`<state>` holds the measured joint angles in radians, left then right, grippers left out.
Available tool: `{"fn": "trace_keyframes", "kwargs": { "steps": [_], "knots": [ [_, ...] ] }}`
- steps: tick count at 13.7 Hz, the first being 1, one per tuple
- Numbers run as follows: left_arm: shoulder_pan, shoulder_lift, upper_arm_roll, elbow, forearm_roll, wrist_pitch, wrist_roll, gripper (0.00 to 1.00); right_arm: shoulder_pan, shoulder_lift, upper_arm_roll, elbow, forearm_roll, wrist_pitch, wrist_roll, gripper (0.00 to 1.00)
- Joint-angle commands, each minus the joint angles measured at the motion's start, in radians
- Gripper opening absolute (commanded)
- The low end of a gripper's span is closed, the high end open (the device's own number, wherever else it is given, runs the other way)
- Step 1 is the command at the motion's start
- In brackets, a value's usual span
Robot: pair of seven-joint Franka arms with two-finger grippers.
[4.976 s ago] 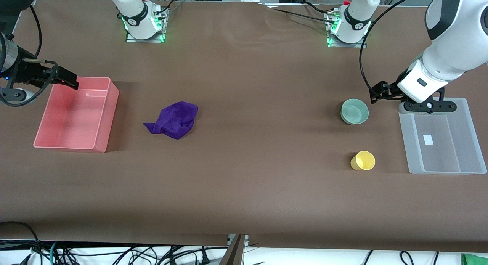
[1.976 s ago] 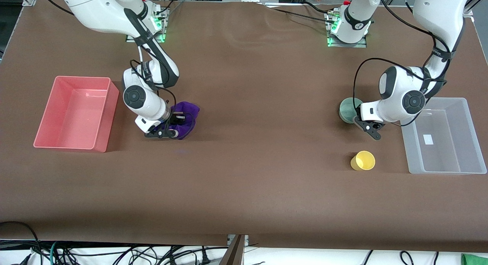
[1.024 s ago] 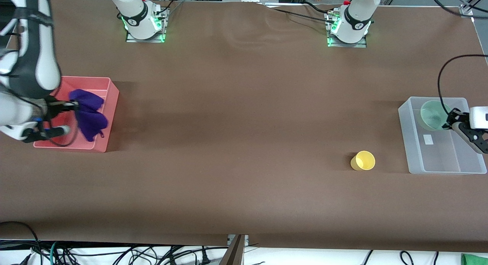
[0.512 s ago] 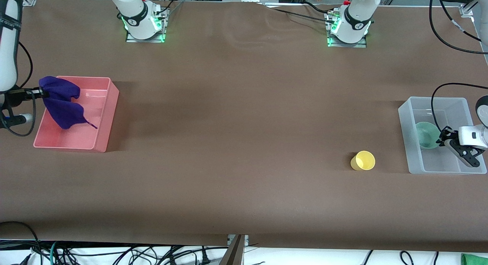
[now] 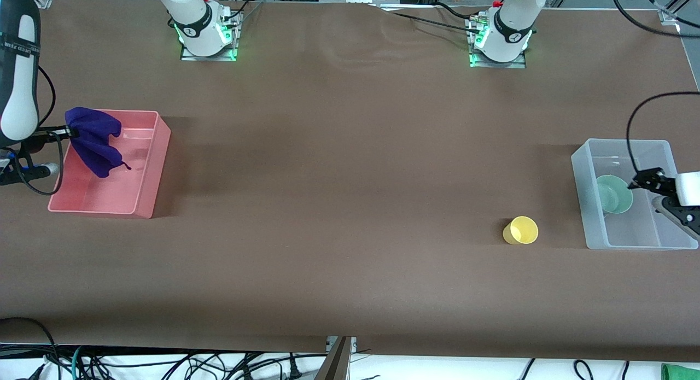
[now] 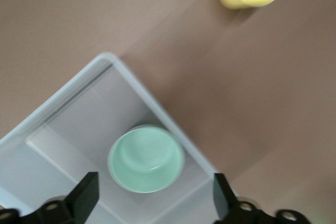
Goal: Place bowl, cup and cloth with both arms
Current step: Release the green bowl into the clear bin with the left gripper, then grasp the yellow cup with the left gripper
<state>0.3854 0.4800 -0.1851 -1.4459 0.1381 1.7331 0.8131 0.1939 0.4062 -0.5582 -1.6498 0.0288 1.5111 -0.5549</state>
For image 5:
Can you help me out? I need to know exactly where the purple cloth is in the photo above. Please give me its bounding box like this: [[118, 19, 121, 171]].
[[65, 107, 132, 179]]

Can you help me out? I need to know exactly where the pale green bowl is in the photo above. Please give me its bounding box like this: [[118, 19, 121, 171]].
[[595, 174, 634, 215]]

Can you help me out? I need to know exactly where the yellow cup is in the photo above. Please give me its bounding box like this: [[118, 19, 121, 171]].
[[502, 216, 539, 245]]

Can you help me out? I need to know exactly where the clear plastic bin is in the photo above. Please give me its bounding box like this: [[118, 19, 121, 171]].
[[571, 138, 699, 250]]

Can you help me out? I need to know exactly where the pink plastic bin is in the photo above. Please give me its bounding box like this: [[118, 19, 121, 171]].
[[48, 110, 172, 219]]

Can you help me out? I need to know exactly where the green object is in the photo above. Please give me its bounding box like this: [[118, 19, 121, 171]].
[[661, 363, 700, 380]]

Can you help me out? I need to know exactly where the brown table cover sheet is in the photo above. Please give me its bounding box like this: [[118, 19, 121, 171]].
[[0, 0, 700, 363]]

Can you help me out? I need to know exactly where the brown table support beam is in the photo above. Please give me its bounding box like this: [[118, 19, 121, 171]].
[[314, 336, 353, 380]]

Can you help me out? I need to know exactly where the black right camera cable loop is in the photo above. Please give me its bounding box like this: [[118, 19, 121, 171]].
[[14, 133, 65, 196]]

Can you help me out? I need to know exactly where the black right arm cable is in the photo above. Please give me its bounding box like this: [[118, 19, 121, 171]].
[[37, 67, 56, 129]]

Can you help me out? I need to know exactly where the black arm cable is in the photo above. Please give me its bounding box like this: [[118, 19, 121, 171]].
[[37, 67, 56, 129], [610, 0, 700, 174]]

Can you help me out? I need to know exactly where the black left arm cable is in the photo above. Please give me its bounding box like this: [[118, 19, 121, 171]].
[[610, 0, 700, 174]]

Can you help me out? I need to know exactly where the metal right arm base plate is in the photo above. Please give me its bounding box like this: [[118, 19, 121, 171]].
[[180, 11, 242, 62]]

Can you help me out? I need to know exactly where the thick black floor cable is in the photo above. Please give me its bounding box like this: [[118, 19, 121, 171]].
[[0, 317, 62, 380]]

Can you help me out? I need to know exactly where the teal floor cable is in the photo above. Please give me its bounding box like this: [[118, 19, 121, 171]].
[[70, 344, 86, 380]]

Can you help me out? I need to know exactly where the short black table cable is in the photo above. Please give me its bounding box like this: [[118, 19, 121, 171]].
[[434, 2, 475, 23]]

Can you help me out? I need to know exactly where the long black table cable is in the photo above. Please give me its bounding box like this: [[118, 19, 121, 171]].
[[377, 5, 485, 32]]

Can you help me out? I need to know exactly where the black power plug cable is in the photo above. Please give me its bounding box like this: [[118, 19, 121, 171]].
[[219, 352, 303, 380]]

